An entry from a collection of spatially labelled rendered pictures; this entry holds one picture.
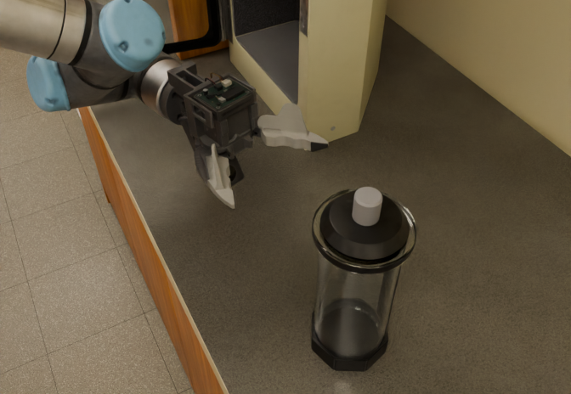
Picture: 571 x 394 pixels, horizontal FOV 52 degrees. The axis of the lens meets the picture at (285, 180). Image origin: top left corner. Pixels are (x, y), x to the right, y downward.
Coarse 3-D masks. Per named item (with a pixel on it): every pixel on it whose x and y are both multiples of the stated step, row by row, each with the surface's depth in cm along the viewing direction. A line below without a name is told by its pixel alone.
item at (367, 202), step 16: (352, 192) 62; (368, 192) 58; (336, 208) 61; (352, 208) 61; (368, 208) 57; (384, 208) 61; (320, 224) 61; (336, 224) 59; (352, 224) 59; (368, 224) 59; (384, 224) 59; (400, 224) 59; (336, 240) 58; (352, 240) 58; (368, 240) 57; (384, 240) 58; (400, 240) 58; (352, 256) 58; (368, 256) 57; (384, 256) 58
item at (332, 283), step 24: (408, 216) 62; (408, 240) 59; (360, 264) 57; (384, 264) 57; (336, 288) 62; (360, 288) 61; (384, 288) 62; (336, 312) 65; (360, 312) 64; (384, 312) 66; (336, 336) 69; (360, 336) 68; (384, 336) 72
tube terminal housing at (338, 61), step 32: (320, 0) 83; (352, 0) 86; (384, 0) 104; (320, 32) 87; (352, 32) 90; (256, 64) 110; (320, 64) 91; (352, 64) 95; (320, 96) 96; (352, 96) 99; (320, 128) 101; (352, 128) 105
